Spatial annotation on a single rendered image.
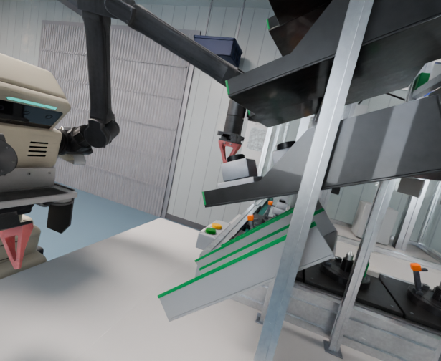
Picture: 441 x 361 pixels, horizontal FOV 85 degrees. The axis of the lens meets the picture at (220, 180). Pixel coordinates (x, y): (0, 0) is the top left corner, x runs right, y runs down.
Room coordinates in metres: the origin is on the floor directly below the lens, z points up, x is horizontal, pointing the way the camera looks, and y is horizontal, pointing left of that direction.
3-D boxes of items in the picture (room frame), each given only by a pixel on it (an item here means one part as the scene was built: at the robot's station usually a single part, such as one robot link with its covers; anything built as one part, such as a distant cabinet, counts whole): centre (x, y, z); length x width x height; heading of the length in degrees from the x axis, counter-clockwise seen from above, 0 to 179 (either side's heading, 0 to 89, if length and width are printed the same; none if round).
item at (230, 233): (1.08, -0.14, 0.91); 0.89 x 0.06 x 0.11; 164
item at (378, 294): (0.71, -0.44, 1.01); 0.24 x 0.24 x 0.13; 74
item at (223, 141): (0.79, -0.01, 1.27); 0.07 x 0.07 x 0.09; 74
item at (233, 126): (0.78, 0.00, 1.34); 0.10 x 0.07 x 0.07; 164
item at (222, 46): (3.19, 0.38, 2.40); 0.53 x 0.38 x 0.20; 73
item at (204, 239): (0.92, -0.03, 0.93); 0.21 x 0.07 x 0.06; 164
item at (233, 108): (0.78, -0.01, 1.40); 0.07 x 0.06 x 0.07; 92
